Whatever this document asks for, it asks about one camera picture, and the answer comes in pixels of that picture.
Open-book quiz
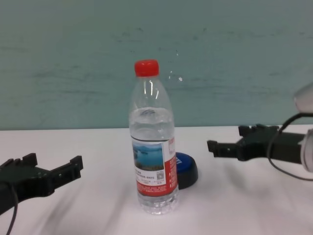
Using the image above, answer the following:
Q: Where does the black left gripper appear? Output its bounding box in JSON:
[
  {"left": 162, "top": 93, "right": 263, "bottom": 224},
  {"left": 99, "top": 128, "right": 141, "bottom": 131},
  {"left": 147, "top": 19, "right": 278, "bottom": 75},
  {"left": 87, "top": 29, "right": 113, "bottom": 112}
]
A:
[{"left": 0, "top": 153, "right": 84, "bottom": 216}]

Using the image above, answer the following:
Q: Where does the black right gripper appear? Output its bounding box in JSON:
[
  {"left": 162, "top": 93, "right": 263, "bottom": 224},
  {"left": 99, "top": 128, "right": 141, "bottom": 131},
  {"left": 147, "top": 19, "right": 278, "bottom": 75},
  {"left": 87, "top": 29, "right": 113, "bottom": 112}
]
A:
[{"left": 207, "top": 124, "right": 306, "bottom": 162}]

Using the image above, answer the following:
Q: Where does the blue push button black base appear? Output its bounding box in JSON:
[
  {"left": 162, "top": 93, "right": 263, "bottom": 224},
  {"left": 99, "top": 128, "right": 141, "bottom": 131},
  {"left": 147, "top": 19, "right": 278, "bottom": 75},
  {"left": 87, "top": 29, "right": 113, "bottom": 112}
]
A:
[{"left": 175, "top": 152, "right": 199, "bottom": 189}]

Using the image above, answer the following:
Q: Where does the clear water bottle red cap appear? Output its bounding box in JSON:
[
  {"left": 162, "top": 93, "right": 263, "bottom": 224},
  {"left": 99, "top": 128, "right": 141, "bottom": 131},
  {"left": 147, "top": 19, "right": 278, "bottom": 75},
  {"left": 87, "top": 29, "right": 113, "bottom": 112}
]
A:
[{"left": 129, "top": 58, "right": 180, "bottom": 215}]

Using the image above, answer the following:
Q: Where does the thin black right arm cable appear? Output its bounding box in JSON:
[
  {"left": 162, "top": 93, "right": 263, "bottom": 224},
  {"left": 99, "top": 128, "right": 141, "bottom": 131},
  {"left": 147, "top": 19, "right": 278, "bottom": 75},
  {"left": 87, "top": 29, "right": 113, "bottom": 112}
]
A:
[{"left": 267, "top": 112, "right": 313, "bottom": 182}]

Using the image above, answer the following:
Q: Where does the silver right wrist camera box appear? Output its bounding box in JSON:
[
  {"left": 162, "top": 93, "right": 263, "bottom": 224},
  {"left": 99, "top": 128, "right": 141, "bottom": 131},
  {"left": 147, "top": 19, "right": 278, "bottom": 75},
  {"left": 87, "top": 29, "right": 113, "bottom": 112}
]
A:
[{"left": 293, "top": 82, "right": 313, "bottom": 114}]

